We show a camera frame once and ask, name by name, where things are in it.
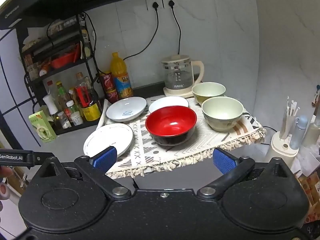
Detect red cola can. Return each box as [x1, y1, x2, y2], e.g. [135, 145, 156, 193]
[100, 71, 116, 92]
[106, 88, 120, 104]

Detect glass electric kettle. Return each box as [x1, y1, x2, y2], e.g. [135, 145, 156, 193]
[161, 54, 204, 89]

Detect wall socket with plug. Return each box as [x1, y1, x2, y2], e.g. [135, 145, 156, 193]
[146, 0, 163, 11]
[162, 0, 178, 9]

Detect red plastic-framed item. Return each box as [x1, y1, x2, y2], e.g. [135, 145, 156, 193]
[75, 86, 91, 108]

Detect person's left hand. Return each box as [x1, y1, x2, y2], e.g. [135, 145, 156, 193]
[0, 166, 13, 182]

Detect white plate Bakery print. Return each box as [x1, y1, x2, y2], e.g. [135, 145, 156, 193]
[149, 96, 189, 113]

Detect red cola can lower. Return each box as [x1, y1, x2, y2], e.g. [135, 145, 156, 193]
[106, 88, 120, 104]

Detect green cardboard box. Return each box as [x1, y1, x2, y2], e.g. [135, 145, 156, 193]
[28, 111, 56, 143]

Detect pale green bowl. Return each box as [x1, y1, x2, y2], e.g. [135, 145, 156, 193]
[191, 82, 226, 106]
[201, 96, 244, 132]

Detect cream utensil holder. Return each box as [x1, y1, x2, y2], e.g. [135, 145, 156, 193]
[265, 96, 298, 167]

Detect yellow-label dark sauce bottle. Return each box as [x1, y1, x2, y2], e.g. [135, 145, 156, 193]
[81, 100, 101, 121]

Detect orange juice bottle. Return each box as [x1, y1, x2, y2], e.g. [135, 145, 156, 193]
[110, 52, 133, 99]

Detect red bowl on shelf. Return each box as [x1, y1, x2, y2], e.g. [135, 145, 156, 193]
[50, 44, 80, 69]

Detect cream kettle base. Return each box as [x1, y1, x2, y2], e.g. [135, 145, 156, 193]
[163, 81, 201, 98]

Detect right wall socket with plug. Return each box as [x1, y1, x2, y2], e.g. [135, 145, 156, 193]
[162, 0, 178, 9]

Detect pale blue bottle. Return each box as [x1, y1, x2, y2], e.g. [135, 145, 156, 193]
[289, 115, 308, 150]

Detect patterned fringed table cloth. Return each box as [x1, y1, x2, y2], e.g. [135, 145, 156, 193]
[107, 98, 266, 179]

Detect pale green bowl front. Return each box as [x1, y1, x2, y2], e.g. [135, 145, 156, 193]
[201, 96, 244, 132]

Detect red cola can upper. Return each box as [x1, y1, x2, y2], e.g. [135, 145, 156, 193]
[100, 71, 116, 92]

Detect white plate Sweet print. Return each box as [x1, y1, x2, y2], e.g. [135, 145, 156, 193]
[106, 96, 147, 122]

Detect left wall socket with plug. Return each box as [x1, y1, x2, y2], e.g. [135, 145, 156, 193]
[146, 0, 163, 11]

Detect red and black bowl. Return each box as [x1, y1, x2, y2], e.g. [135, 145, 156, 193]
[145, 106, 197, 146]

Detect black metal spice rack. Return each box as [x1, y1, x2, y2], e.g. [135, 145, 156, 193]
[19, 13, 103, 135]

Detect white flat plate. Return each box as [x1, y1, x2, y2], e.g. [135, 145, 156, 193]
[83, 123, 133, 157]

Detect black kettle power cable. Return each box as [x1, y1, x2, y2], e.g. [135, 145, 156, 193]
[170, 4, 182, 55]

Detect white-cap seasoning bottle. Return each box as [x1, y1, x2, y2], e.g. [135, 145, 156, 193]
[43, 94, 59, 115]

